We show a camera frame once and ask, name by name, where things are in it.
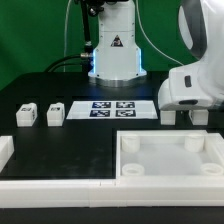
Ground white square tabletop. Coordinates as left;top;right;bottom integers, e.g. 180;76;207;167
116;130;224;178

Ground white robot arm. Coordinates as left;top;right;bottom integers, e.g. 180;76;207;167
89;0;224;111

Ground white sheet with tags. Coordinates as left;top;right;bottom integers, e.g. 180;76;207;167
67;100;158;120

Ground white U-shaped obstacle fence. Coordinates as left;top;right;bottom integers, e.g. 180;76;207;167
0;134;224;209

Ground black cable bundle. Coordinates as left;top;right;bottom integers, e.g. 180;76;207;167
44;0;98;73

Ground white thin cable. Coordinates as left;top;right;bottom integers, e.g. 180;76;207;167
63;0;73;73

